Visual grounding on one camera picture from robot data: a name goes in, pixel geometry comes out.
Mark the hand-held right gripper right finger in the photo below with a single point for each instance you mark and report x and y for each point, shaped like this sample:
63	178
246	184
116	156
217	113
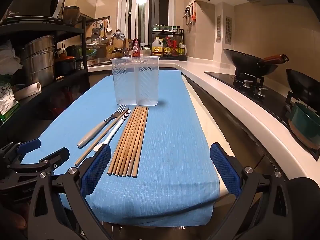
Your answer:
225	170

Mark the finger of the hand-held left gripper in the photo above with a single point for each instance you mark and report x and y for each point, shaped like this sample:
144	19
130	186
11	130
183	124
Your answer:
27	147
53	156

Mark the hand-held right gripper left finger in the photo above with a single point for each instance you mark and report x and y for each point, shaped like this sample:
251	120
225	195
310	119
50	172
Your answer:
96	170

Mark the row of wooden chopsticks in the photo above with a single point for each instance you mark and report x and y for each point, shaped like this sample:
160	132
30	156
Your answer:
130	142

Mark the clear plastic utensil holder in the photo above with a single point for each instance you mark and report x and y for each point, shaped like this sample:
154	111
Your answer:
135	85

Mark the person's left hand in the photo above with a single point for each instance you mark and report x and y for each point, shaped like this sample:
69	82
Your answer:
18	221

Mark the green food packet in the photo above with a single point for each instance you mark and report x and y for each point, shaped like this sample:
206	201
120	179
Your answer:
7	100

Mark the white paper roll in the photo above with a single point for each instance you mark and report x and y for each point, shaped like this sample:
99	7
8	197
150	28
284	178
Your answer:
27	91

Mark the red plastic bag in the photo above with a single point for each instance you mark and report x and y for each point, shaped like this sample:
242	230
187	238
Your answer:
67	97

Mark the blue cloth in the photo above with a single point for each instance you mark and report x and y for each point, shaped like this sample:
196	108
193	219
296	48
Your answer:
162	142

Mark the black gas hob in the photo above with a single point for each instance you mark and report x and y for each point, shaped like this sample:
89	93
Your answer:
270	97

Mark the metal hob knob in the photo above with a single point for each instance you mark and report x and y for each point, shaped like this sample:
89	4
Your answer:
261	92
246	83

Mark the white plastic bag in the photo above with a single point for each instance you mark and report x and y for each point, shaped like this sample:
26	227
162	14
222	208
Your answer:
7	62

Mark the stacked stainless steel pot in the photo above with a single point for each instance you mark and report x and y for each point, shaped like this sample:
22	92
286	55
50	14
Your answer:
40	60

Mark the dark pot with orange lid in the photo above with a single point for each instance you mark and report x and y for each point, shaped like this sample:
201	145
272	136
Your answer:
65	66

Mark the green enamel pot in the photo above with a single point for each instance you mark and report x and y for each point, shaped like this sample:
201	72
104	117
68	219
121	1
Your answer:
302	122

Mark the steel sink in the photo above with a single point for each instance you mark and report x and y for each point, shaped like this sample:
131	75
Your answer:
100	60

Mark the dark green pot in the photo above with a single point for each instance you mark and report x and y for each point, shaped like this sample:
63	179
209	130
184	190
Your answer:
75	51

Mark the black shelf rack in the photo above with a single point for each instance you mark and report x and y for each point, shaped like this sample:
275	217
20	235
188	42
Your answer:
42	28

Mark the steel bowl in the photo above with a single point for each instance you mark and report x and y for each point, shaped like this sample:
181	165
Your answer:
96	43

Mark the wooden cutting board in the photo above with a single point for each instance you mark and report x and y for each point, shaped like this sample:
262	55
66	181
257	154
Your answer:
117	47

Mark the pink dish soap bottle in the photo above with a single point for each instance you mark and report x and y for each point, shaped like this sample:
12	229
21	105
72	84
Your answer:
135	50

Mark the glass jar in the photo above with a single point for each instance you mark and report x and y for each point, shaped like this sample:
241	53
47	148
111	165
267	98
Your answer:
146	52

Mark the red sauce bottle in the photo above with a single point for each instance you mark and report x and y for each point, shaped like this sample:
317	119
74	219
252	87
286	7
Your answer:
175	48

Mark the chrome faucet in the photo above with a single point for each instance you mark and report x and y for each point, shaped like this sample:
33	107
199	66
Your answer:
113	38

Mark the metal grater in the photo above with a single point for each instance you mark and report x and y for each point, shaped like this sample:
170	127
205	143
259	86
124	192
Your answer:
95	30

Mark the dark sauce bottle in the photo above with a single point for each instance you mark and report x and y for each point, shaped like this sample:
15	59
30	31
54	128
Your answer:
168	48

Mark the yellow oil bottle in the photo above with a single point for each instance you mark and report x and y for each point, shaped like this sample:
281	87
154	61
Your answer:
157	50

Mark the white hanging ladle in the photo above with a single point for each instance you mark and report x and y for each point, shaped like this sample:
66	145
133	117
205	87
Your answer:
108	28

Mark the brown glass container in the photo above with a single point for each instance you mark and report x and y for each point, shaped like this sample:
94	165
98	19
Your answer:
71	15

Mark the black microwave oven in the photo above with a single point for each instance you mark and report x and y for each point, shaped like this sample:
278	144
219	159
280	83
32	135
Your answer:
30	2

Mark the black spice rack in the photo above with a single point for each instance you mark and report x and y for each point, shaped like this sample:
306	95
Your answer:
181	31

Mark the row of spice jars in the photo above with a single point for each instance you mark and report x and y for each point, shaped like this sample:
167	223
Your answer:
162	26

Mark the white framed window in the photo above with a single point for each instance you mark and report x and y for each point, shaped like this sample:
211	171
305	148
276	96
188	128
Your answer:
132	17

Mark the hanging kitchen scissors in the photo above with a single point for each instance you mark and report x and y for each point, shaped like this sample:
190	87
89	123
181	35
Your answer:
187	15

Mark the wide wall vent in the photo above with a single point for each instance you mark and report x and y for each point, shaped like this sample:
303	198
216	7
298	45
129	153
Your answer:
228	30

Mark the narrow wall vent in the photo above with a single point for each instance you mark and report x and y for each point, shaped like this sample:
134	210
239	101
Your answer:
219	28

